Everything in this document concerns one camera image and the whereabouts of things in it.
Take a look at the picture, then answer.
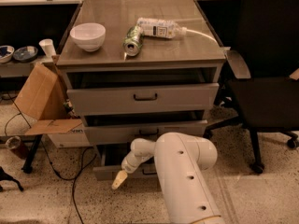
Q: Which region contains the grey top drawer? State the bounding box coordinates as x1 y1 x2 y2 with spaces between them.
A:
67 83 219 115

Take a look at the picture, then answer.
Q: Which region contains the white ceramic bowl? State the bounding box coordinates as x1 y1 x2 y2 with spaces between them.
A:
70 22 106 52

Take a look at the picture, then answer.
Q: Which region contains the black floor cable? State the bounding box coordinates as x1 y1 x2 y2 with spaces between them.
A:
40 138 97 224

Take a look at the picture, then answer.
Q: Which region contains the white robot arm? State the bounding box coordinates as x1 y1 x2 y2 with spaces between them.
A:
112 133 225 224

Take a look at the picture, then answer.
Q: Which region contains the green soda can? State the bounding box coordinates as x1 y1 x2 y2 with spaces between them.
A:
122 25 144 56

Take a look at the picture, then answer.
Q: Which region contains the clear plastic water bottle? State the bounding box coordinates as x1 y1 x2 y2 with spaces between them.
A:
136 18 187 39

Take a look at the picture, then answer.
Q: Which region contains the grey middle drawer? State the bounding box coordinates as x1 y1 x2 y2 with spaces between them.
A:
85 119 207 145

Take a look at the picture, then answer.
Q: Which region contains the black office chair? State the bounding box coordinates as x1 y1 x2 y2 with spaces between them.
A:
204 0 299 174

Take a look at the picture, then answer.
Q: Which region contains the brown cup on floor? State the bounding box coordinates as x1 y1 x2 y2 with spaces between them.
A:
6 136 29 160

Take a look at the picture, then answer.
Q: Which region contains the open cardboard box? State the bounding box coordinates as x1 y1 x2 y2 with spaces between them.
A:
15 63 90 147

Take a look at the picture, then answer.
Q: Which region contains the black stand leg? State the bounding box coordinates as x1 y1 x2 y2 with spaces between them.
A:
21 134 42 174

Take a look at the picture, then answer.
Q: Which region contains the blue patterned bowl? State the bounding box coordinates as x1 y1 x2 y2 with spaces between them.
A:
13 46 38 63

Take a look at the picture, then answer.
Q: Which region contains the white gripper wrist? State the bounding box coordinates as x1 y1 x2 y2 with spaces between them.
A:
111 151 150 189

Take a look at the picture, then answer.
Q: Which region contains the white blue bowl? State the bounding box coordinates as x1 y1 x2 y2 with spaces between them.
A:
0 45 15 63

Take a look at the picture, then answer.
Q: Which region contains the grey three-drawer cabinet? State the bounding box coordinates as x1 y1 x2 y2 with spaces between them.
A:
56 0 226 147

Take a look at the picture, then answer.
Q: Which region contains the white paper cup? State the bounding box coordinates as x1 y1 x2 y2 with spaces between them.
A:
39 38 56 58

